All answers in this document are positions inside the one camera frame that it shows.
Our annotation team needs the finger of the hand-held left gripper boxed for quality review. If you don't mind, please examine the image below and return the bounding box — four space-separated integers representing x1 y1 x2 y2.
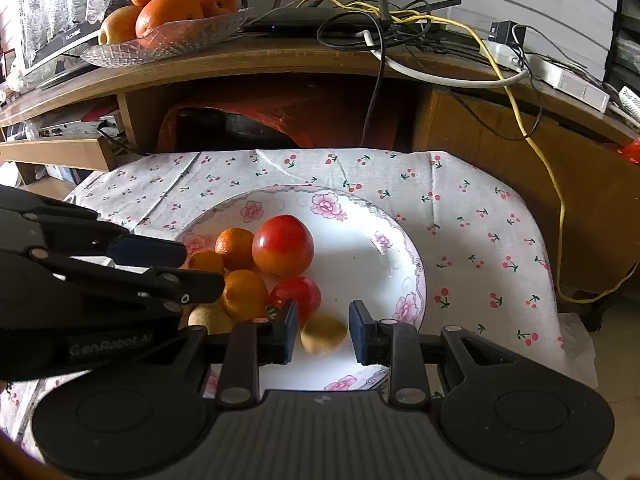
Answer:
0 185 189 269
0 249 226 319

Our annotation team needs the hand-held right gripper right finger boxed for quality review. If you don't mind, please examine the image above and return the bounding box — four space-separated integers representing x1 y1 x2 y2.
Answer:
348 300 521 408

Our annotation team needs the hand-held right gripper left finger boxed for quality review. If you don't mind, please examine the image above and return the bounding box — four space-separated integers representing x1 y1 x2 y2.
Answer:
150 300 299 407

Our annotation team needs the small oval kumquat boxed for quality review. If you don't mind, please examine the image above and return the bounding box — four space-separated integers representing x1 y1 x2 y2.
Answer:
187 250 225 276

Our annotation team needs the brown longan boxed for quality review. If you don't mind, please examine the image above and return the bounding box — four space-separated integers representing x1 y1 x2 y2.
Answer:
188 304 234 335
300 316 348 357

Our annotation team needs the red cherry tomato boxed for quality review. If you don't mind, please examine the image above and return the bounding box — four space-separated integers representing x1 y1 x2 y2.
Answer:
269 277 322 323

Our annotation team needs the white floral plate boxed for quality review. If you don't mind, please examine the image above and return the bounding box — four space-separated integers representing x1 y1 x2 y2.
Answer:
172 185 427 392

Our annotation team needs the large red tomato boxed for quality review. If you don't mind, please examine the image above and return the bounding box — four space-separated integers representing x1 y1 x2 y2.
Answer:
251 214 315 277

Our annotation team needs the round bright orange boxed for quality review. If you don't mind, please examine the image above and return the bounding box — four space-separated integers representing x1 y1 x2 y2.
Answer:
219 269 271 323

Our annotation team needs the small dark orange mandarin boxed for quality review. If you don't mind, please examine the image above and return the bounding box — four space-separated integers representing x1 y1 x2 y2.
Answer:
215 228 257 271

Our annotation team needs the cherry print tablecloth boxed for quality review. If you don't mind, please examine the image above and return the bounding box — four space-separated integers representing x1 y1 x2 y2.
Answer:
0 149 568 456

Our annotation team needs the grey set-top box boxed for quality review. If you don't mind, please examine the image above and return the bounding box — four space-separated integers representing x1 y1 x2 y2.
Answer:
37 112 124 140

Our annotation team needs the red and dark cloth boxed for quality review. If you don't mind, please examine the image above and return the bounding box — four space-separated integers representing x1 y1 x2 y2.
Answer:
157 104 401 153

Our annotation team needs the glass fruit bowl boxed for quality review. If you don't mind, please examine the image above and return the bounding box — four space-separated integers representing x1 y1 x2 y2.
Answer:
80 8 256 68

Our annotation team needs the black television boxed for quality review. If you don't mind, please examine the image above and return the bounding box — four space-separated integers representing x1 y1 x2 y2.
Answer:
12 0 136 92

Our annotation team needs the yellowish orange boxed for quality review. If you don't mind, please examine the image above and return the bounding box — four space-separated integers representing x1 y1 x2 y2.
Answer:
99 5 143 45

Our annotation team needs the wooden TV cabinet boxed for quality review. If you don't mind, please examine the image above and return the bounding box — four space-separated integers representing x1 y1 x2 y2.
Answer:
0 5 640 333

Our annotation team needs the red apple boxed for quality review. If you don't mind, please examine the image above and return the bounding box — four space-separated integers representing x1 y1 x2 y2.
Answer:
190 0 239 18

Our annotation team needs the red packet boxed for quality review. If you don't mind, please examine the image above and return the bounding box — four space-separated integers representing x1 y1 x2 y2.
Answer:
617 137 640 167

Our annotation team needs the white power strip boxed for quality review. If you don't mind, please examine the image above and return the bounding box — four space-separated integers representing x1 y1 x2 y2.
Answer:
527 54 612 113

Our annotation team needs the black power adapter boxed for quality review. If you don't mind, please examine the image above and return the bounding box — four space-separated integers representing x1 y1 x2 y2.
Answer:
489 20 527 49

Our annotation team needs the white ribbed device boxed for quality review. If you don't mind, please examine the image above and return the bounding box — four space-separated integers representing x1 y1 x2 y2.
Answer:
617 86 640 122

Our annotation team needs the black hanging cable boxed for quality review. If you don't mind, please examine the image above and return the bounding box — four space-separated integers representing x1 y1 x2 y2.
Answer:
360 10 401 148

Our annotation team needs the yellow cable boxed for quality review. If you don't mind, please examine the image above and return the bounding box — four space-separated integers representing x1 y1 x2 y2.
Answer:
300 0 640 305

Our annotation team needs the thick white cable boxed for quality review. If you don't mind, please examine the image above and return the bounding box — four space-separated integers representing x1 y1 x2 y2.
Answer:
357 30 531 89

